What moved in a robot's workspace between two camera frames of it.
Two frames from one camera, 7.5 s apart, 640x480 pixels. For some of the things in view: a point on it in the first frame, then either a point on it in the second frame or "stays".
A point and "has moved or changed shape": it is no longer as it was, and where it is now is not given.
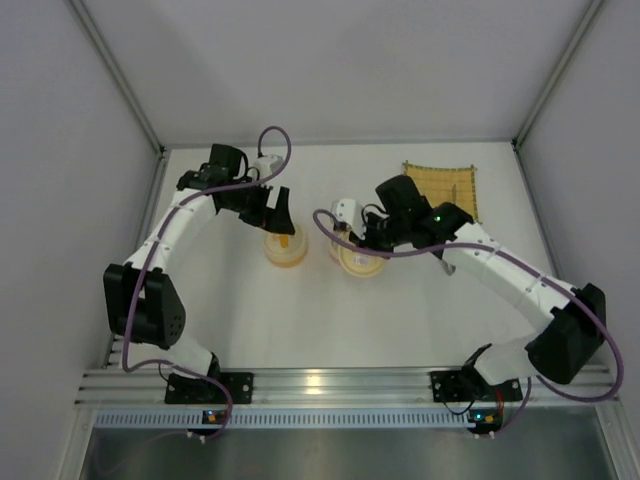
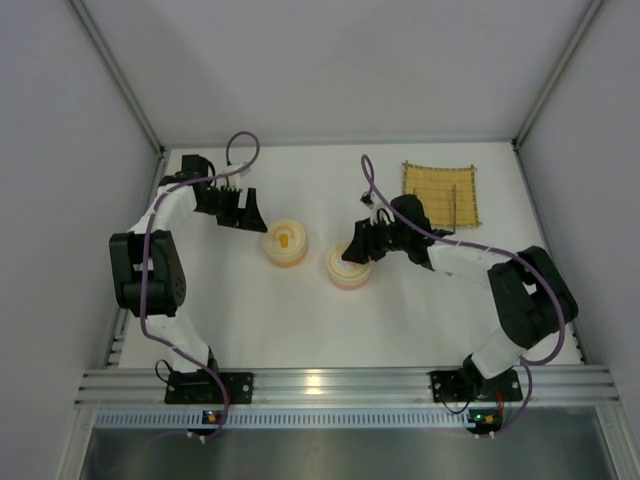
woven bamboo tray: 447,185 stays
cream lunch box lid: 285,247 stays
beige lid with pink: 357,264 has moved or changed shape
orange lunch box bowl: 286,263 stays
